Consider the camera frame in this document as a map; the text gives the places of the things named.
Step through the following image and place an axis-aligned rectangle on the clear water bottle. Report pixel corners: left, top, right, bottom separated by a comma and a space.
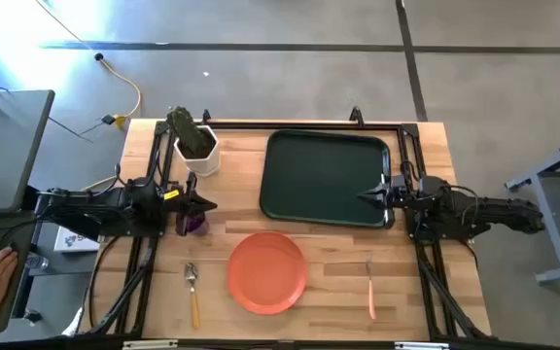
25, 253, 50, 271

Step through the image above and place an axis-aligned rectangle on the cactus in white pot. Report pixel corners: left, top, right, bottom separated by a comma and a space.
165, 106, 222, 177

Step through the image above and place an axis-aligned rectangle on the silver metal hinge plate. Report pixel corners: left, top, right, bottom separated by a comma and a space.
395, 341, 450, 350
122, 339, 179, 350

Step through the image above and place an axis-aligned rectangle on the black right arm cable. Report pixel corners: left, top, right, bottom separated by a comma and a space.
447, 183, 481, 221

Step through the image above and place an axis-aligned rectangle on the grey metal table frame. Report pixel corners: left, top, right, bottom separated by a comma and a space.
505, 136, 560, 286

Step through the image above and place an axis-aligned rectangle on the yellow floor cable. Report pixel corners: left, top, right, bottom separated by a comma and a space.
34, 0, 143, 130

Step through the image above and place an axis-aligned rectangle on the black castor wheel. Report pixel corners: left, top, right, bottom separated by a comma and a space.
22, 308, 44, 326

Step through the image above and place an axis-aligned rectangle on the fork with orange handle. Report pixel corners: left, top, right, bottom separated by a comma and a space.
365, 257, 377, 321

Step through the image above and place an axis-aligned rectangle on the grey desk top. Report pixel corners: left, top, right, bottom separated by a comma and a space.
0, 88, 56, 215

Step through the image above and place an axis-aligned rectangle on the dark desk surface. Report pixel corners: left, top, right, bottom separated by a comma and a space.
0, 213, 38, 334

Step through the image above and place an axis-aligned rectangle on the purple plastic cup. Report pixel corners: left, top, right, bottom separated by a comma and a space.
175, 212, 211, 238

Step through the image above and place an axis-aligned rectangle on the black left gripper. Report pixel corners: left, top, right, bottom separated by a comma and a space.
162, 170, 219, 220

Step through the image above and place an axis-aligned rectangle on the dark green plastic tray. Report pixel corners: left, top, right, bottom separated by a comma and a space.
259, 128, 392, 229

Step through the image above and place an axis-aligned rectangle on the white printed box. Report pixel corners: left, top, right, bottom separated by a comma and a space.
53, 226, 101, 254

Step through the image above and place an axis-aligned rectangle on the black aluminium table frame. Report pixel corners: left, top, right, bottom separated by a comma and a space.
78, 106, 493, 341

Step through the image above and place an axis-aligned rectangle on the thin black floor cable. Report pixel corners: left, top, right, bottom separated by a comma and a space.
46, 115, 112, 144

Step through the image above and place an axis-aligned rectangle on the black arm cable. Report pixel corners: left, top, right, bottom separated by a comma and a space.
113, 162, 160, 190
447, 183, 481, 221

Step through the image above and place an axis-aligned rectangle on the spoon with yellow handle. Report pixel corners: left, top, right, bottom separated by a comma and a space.
184, 262, 202, 331

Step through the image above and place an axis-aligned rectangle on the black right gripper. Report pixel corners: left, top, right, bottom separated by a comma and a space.
357, 173, 408, 212

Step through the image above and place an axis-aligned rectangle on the orange plastic plate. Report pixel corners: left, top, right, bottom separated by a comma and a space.
226, 231, 309, 316

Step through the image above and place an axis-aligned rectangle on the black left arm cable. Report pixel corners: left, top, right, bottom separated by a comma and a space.
113, 162, 160, 190

